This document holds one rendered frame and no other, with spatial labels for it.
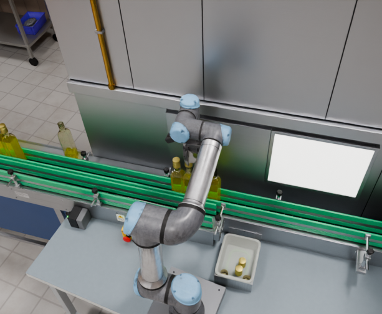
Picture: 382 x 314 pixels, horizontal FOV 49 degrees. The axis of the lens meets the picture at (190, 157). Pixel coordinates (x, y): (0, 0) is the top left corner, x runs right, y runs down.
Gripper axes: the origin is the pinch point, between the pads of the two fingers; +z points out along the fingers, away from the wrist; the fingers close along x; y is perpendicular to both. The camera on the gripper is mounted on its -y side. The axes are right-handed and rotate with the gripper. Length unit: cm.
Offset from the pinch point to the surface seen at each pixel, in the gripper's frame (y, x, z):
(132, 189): -27.7, -5.8, 22.8
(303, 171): 50, 12, 7
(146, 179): -24.1, 3.9, 25.1
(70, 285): -44, -52, 43
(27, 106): -202, 130, 117
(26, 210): -95, -12, 55
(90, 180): -50, -6, 22
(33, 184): -80, -12, 26
